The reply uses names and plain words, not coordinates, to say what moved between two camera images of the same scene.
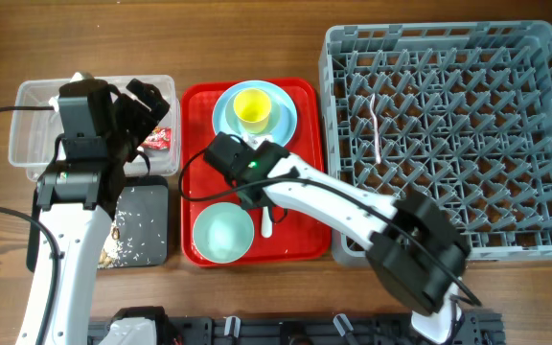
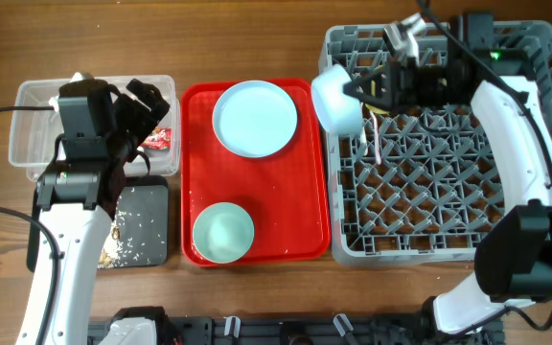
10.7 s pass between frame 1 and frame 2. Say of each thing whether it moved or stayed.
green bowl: stayed
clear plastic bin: stayed
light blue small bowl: moved
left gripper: stayed
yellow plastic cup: moved
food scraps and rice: stayed
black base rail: stayed
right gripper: moved
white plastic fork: stayed
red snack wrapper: stayed
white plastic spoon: moved
